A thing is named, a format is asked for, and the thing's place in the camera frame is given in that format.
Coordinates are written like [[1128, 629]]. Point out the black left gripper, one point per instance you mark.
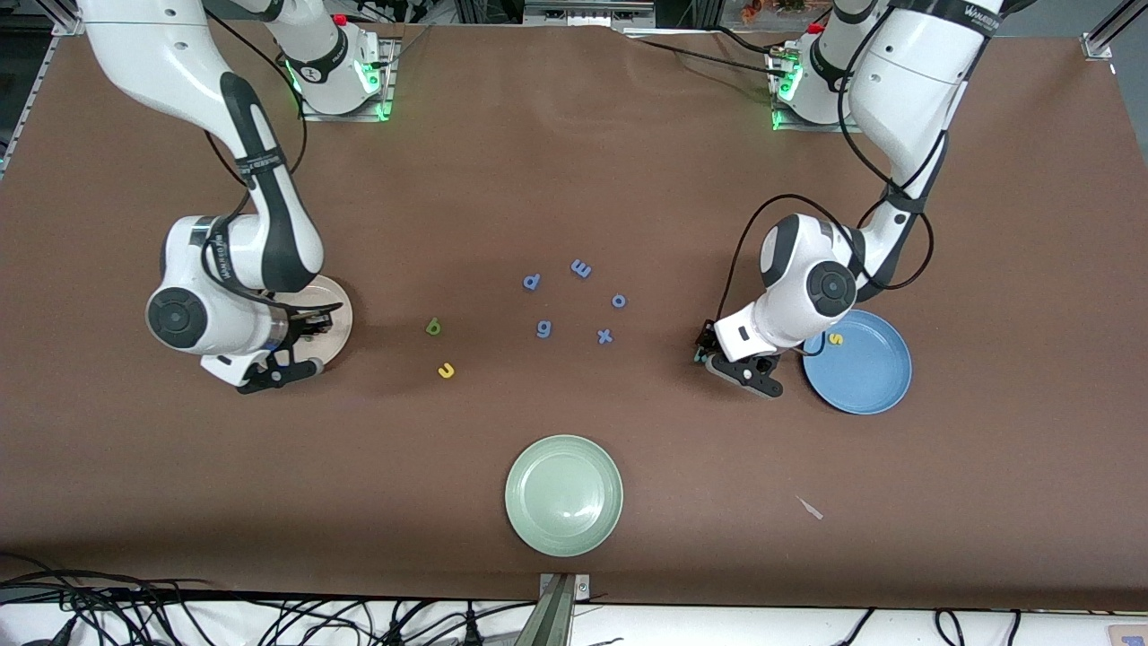
[[706, 338]]

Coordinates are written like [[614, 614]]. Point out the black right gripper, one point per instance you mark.
[[306, 327]]

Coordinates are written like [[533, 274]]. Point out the green letter b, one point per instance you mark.
[[434, 327]]

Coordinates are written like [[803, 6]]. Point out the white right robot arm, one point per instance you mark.
[[152, 45]]

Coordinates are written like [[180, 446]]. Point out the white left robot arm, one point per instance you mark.
[[906, 81]]

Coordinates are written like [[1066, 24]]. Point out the beige brown plate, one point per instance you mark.
[[338, 309]]

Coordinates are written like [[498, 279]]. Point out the blue letter m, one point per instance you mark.
[[581, 268]]

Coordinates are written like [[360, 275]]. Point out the blue plate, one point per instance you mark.
[[865, 372]]

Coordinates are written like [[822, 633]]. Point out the blue letter g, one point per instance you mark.
[[543, 329]]

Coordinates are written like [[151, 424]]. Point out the blue letter p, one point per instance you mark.
[[532, 282]]

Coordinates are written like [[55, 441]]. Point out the small white paper scrap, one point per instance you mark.
[[810, 508]]

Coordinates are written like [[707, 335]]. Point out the pale green plate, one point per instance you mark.
[[563, 495]]

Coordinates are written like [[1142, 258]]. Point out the orange object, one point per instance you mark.
[[752, 9]]

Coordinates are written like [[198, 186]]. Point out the grey power strip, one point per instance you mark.
[[587, 13]]

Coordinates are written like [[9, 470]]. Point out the aluminium corner profile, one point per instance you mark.
[[70, 24], [1099, 40]]

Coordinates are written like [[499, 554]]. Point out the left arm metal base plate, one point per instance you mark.
[[789, 121]]

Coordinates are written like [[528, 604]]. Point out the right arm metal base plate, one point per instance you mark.
[[386, 81]]

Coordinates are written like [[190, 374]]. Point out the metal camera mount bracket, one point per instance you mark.
[[556, 610]]

